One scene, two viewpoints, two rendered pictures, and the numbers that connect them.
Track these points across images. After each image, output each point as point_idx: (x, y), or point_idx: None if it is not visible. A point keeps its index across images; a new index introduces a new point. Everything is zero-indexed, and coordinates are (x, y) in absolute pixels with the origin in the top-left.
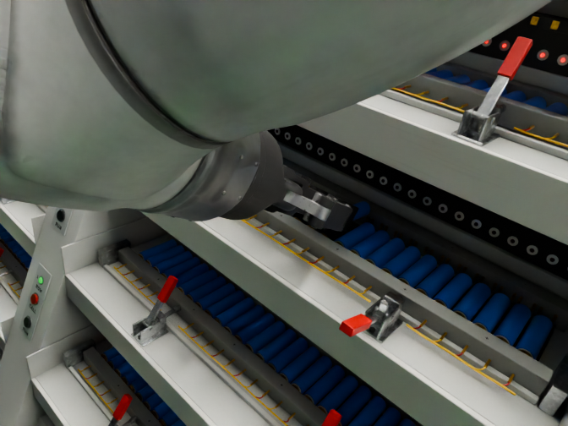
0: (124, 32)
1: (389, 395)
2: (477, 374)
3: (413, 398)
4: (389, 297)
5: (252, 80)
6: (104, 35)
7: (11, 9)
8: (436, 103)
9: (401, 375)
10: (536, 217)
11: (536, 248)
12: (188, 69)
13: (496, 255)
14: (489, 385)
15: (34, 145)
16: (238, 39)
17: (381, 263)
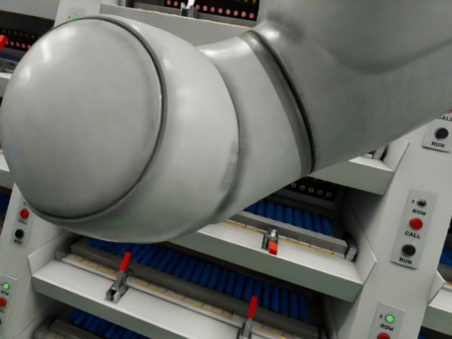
0: (322, 125)
1: (284, 278)
2: (318, 253)
3: (298, 274)
4: (271, 229)
5: (374, 143)
6: (307, 127)
7: (239, 114)
8: None
9: (290, 266)
10: (333, 176)
11: (313, 188)
12: (348, 142)
13: (296, 195)
14: (325, 256)
15: (241, 200)
16: (387, 125)
17: (253, 212)
